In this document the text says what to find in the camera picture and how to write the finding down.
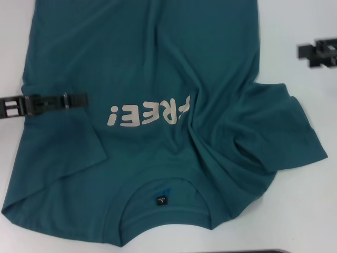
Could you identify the teal blue printed t-shirt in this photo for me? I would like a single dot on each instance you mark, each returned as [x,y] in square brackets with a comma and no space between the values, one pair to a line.
[144,66]

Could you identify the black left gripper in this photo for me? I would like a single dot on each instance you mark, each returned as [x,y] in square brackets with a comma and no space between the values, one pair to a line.
[18,106]

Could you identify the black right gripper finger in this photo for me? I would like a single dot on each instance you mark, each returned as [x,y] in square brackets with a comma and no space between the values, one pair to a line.
[322,64]
[305,51]

